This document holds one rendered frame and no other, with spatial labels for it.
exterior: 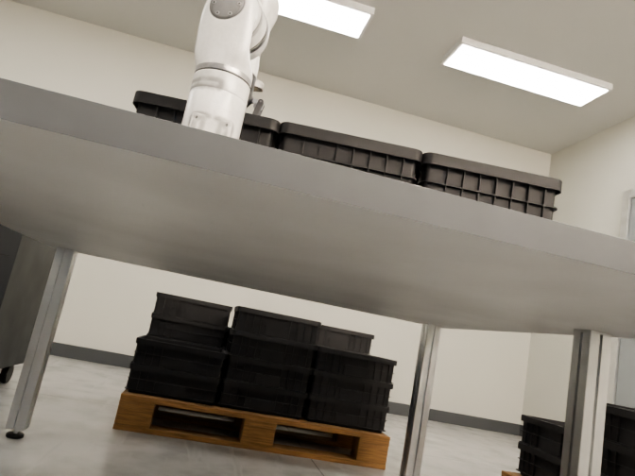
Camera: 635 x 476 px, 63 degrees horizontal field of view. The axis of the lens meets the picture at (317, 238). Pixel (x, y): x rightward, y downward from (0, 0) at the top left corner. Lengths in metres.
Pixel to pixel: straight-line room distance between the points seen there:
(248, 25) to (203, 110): 0.16
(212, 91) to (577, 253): 0.55
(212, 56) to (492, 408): 4.74
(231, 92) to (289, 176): 0.33
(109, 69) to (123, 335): 2.27
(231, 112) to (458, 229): 0.41
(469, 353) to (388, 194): 4.60
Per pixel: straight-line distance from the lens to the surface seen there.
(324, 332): 2.91
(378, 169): 1.08
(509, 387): 5.36
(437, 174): 1.11
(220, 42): 0.88
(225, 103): 0.84
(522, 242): 0.63
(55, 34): 5.26
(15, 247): 2.61
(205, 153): 0.54
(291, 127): 1.08
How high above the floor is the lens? 0.52
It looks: 11 degrees up
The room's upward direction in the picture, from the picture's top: 11 degrees clockwise
